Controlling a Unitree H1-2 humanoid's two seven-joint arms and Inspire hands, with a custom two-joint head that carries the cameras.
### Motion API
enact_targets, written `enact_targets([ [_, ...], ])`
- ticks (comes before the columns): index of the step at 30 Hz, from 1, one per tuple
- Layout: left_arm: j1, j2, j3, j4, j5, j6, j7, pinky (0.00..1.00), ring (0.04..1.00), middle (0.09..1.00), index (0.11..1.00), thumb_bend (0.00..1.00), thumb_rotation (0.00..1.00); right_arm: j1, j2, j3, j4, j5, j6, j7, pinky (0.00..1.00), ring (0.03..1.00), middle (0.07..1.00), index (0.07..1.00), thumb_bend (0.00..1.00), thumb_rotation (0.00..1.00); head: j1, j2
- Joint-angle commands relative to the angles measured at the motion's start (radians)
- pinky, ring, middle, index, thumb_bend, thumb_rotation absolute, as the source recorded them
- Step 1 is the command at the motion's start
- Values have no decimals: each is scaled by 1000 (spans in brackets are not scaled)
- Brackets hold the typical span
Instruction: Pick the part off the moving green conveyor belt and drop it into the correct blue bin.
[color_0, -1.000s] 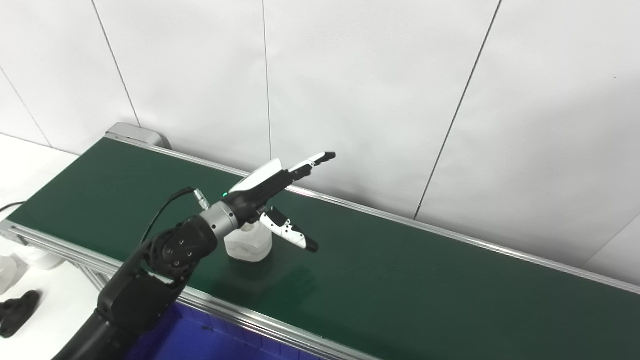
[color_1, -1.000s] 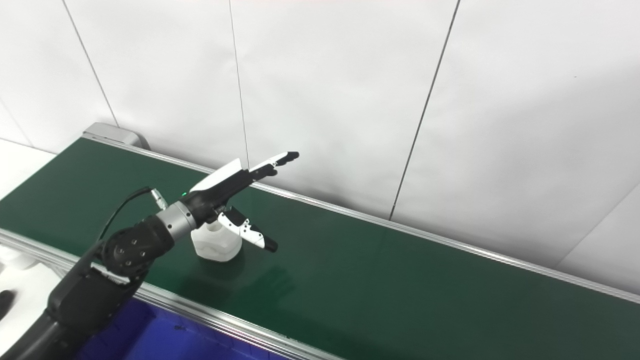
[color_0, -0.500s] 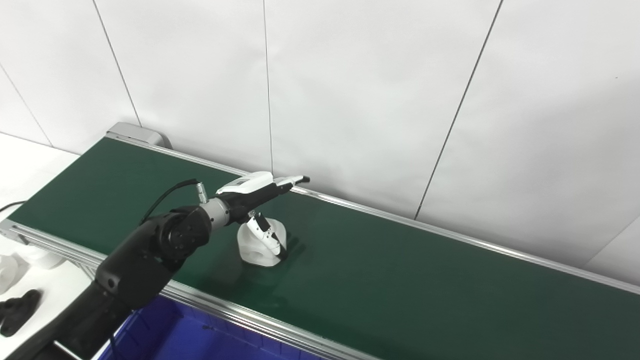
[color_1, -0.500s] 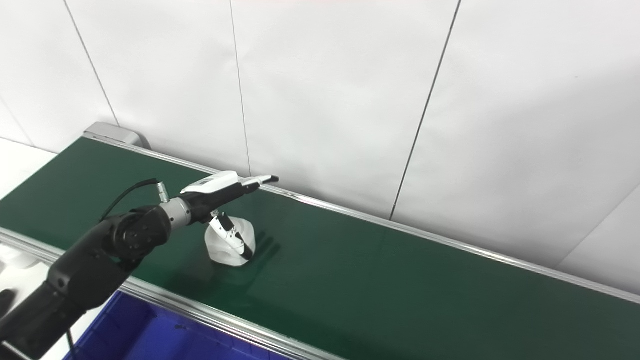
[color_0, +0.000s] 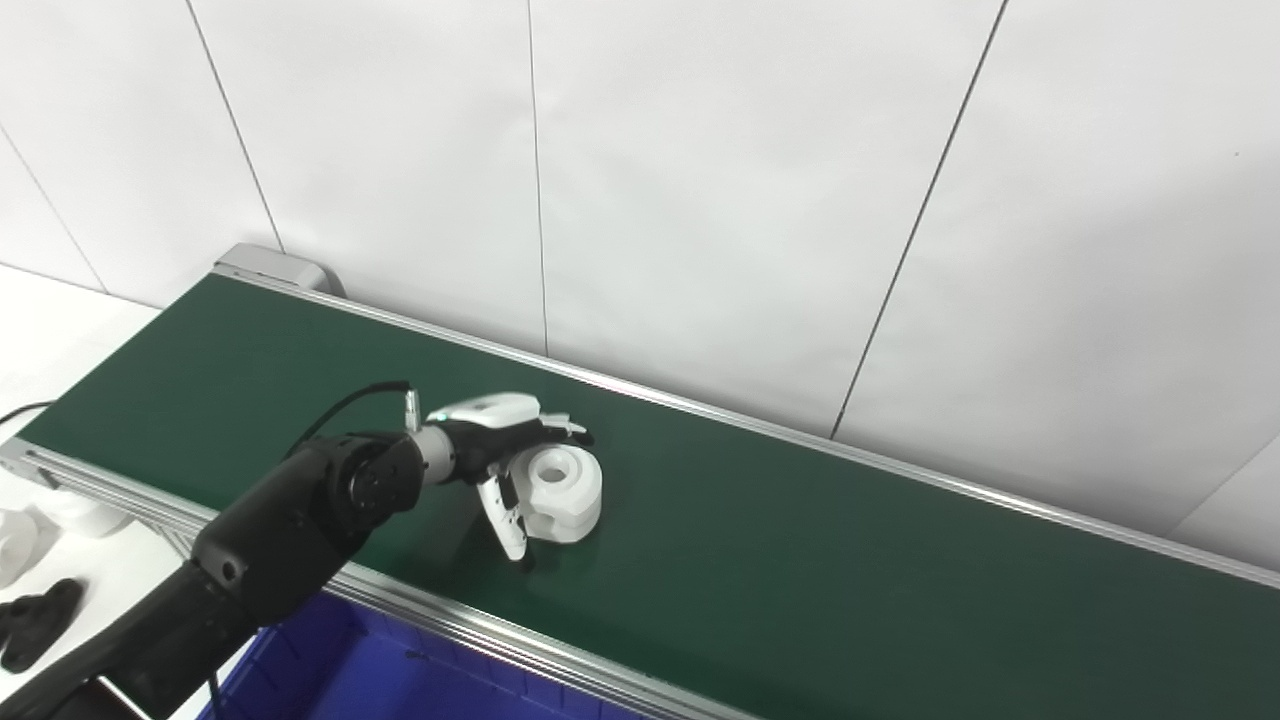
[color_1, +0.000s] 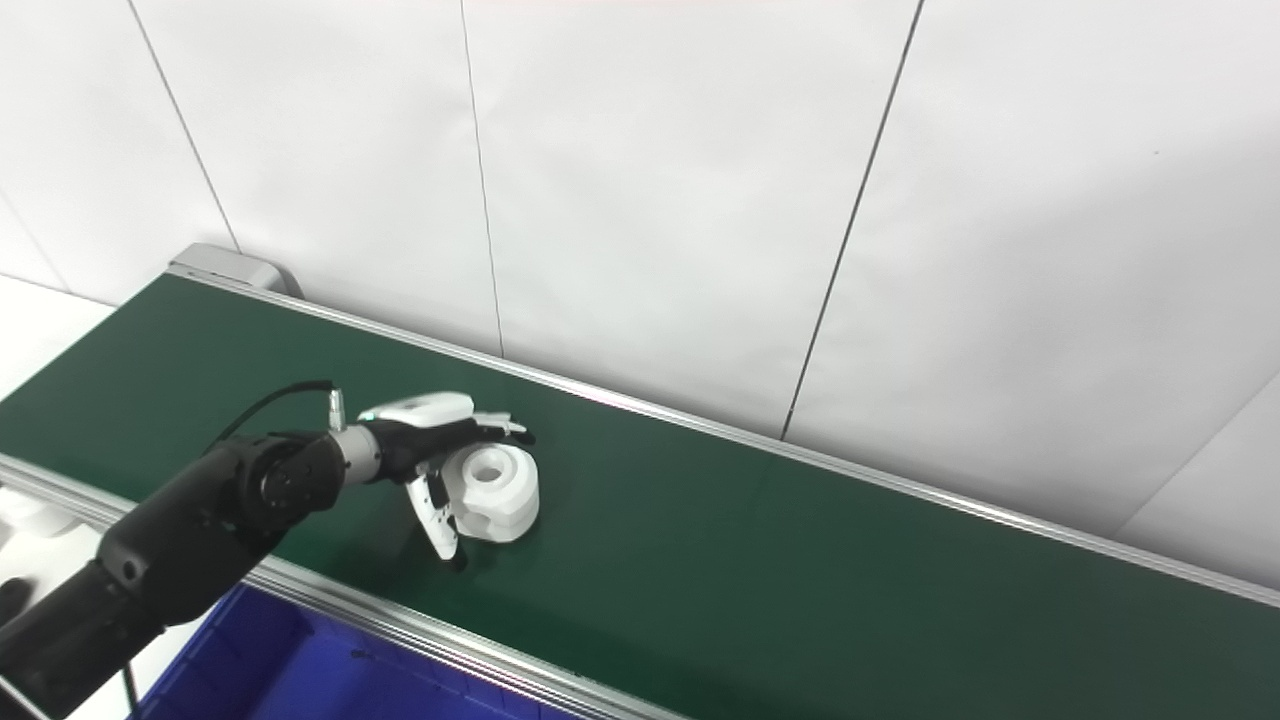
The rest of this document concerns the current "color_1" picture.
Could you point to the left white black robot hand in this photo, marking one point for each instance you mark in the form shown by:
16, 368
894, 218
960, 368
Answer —
415, 425

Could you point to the white cylindrical plastic part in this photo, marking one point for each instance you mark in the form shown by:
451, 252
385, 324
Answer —
500, 495

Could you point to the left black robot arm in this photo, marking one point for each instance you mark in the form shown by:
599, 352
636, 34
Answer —
190, 530

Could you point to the blue plastic bin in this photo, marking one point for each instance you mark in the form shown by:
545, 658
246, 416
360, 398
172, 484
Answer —
300, 670

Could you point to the green conveyor belt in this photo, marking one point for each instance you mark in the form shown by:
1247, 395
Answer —
800, 580

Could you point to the aluminium conveyor side rail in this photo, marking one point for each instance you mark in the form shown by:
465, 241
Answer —
700, 425
330, 600

